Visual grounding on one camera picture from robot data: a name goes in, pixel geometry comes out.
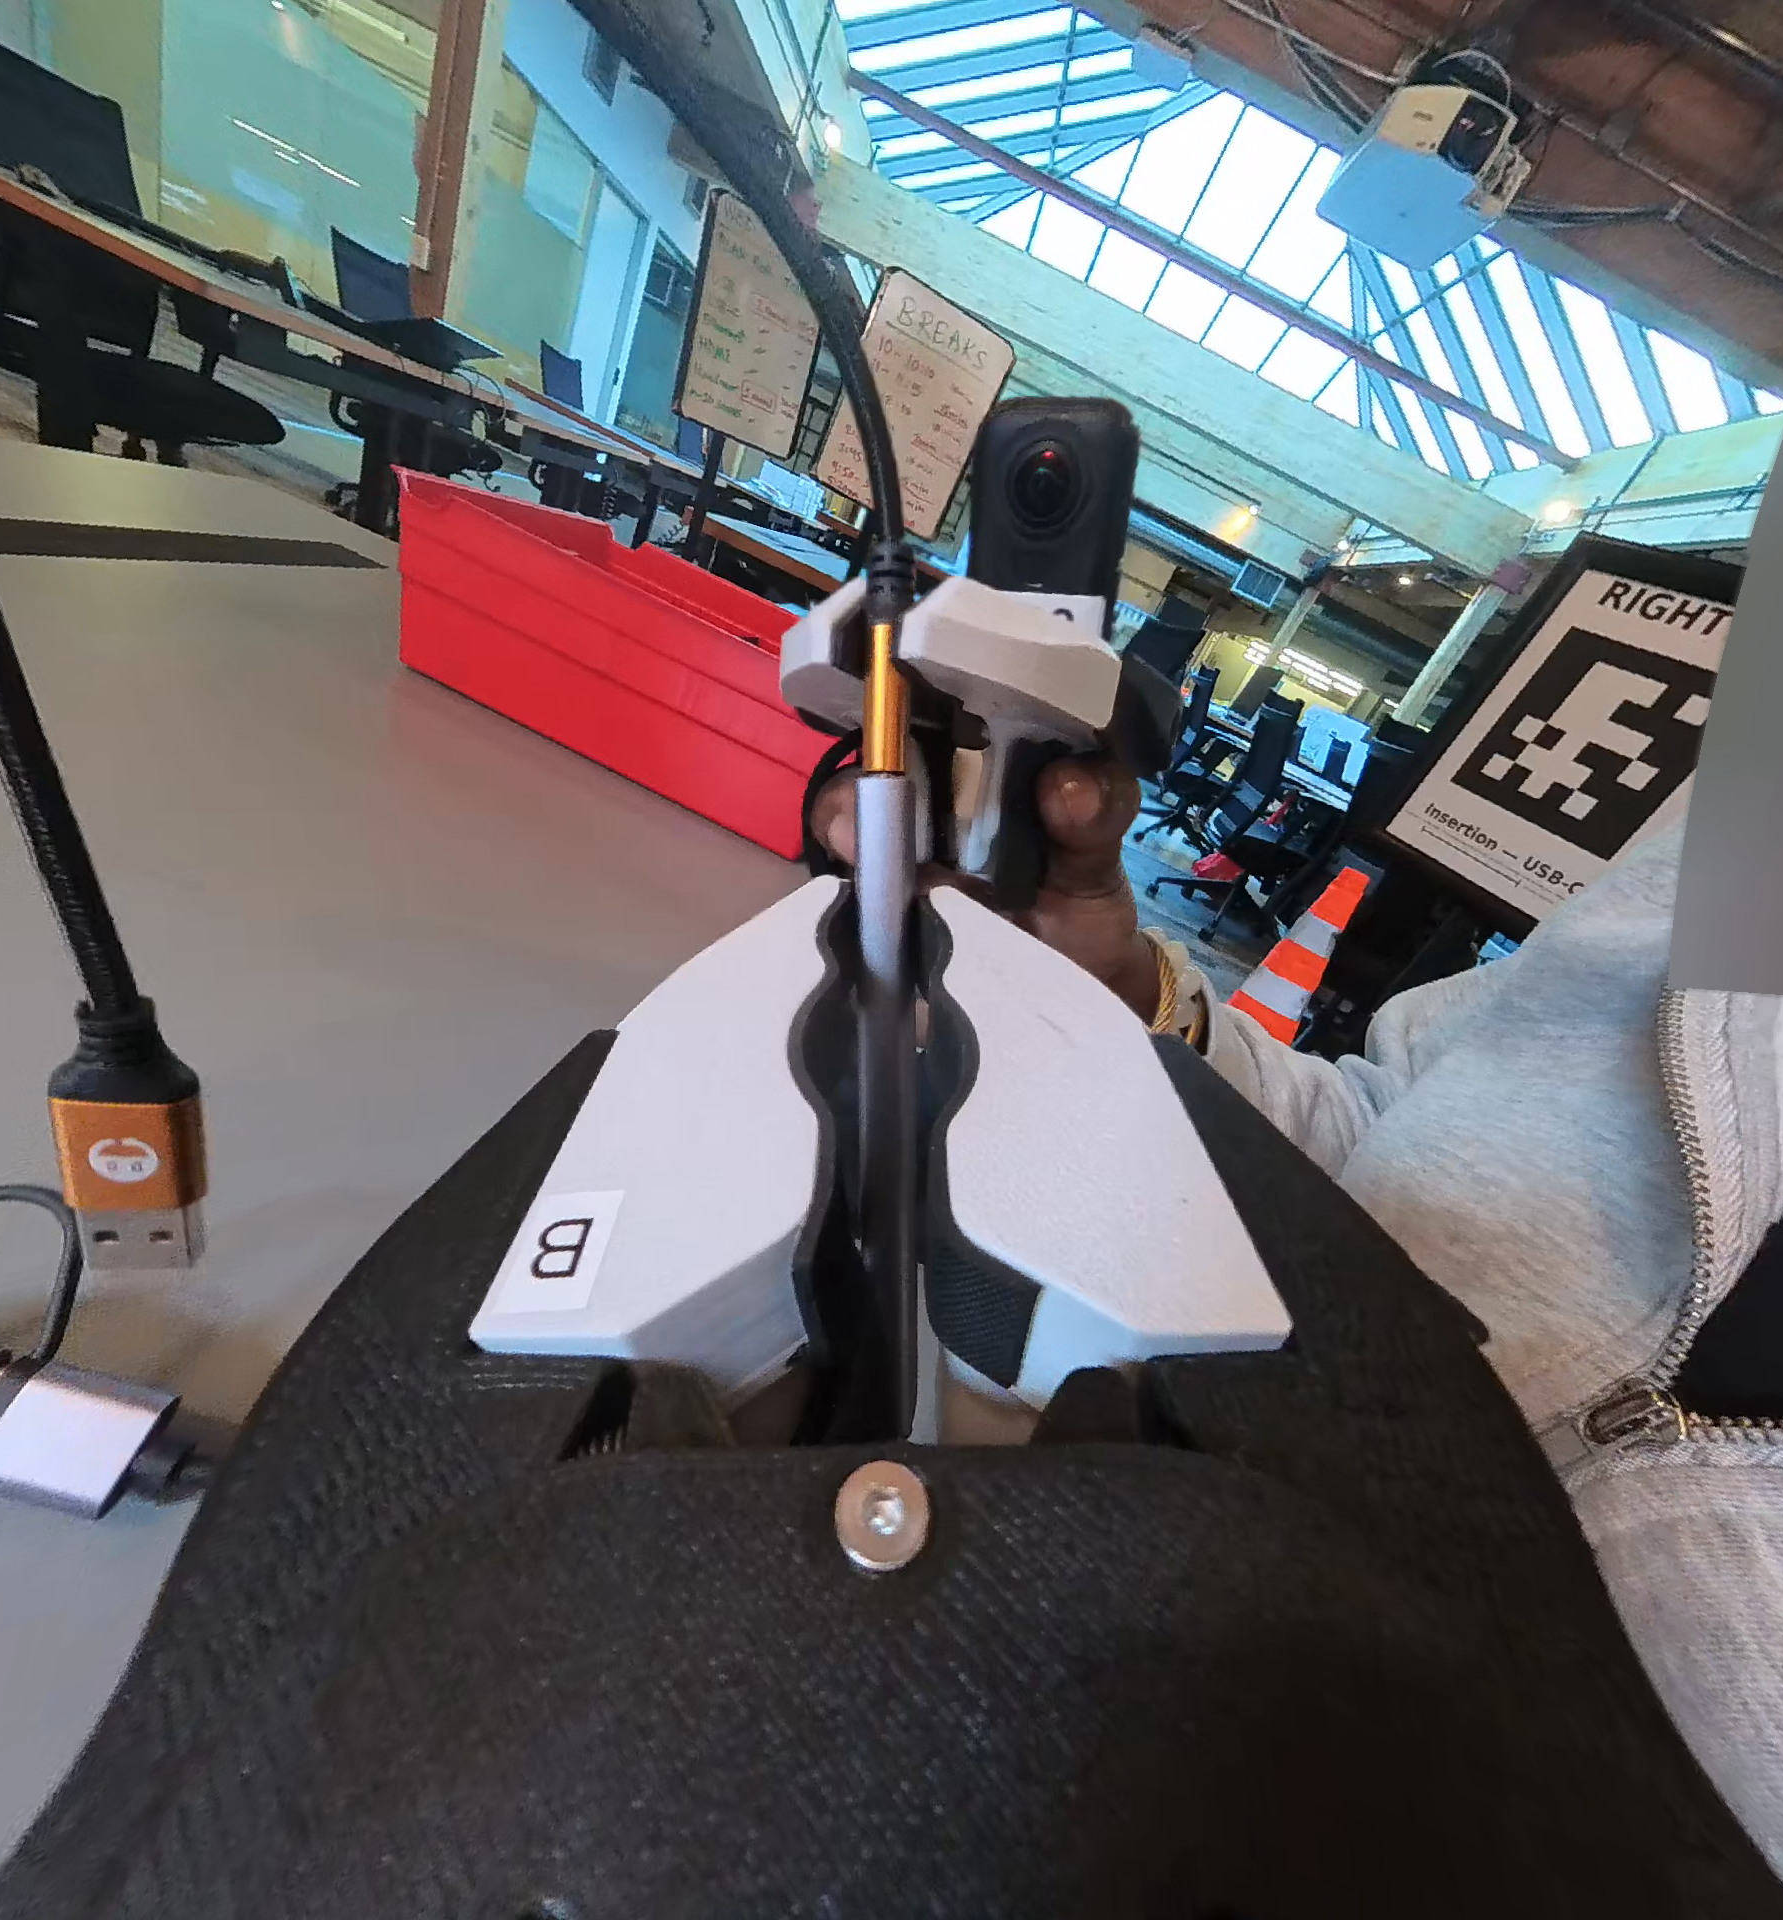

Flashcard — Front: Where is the gold wrist bracelet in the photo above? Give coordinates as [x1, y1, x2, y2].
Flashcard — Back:
[1136, 929, 1210, 1051]

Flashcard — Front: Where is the black braided usb cable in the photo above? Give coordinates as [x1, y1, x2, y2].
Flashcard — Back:
[0, 1185, 208, 1525]

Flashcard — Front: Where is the black office chair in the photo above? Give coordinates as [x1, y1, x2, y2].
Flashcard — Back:
[0, 14, 285, 467]
[1199, 682, 1318, 940]

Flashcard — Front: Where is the whiteboard with handwriting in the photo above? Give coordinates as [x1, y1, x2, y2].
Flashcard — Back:
[813, 270, 1017, 544]
[672, 189, 824, 458]

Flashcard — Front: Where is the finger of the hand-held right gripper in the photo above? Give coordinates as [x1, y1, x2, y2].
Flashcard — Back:
[896, 577, 1130, 748]
[777, 577, 908, 738]

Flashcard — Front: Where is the person's right forearm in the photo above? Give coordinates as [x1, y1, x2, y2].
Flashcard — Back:
[1199, 817, 1678, 1189]

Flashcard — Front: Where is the black framed marker sign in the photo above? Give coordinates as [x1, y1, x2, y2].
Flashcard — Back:
[1378, 532, 1741, 925]

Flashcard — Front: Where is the black cable with gold plug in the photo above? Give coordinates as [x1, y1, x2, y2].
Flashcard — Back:
[0, 0, 929, 1269]

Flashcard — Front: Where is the person's right hand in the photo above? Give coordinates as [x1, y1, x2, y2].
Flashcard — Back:
[805, 748, 1163, 1030]

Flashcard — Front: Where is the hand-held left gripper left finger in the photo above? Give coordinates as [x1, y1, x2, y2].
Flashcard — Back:
[465, 879, 845, 1381]

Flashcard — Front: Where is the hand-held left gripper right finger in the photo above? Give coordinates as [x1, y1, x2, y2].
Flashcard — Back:
[914, 886, 1294, 1413]

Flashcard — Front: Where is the ceiling projector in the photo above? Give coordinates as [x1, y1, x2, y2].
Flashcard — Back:
[1318, 54, 1529, 272]

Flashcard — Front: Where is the long wooden desk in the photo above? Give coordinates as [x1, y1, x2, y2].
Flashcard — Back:
[0, 143, 509, 454]

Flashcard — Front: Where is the grey wedge adapter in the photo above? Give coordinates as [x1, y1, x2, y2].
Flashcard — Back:
[843, 767, 935, 1354]

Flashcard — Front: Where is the red plastic bin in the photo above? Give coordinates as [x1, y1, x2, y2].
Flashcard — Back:
[395, 465, 845, 864]

